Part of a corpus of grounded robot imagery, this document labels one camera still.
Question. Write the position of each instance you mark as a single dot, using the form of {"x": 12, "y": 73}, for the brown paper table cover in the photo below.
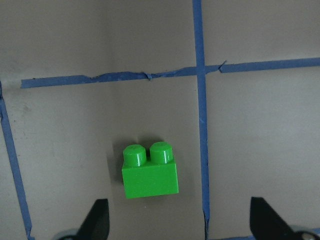
{"x": 84, "y": 79}

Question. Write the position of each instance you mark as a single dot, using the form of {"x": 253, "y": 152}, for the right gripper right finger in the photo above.
{"x": 265, "y": 223}

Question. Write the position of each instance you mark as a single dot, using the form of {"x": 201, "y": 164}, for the green toy block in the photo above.
{"x": 148, "y": 174}

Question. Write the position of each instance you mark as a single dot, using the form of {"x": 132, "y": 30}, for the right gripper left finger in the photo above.
{"x": 96, "y": 225}

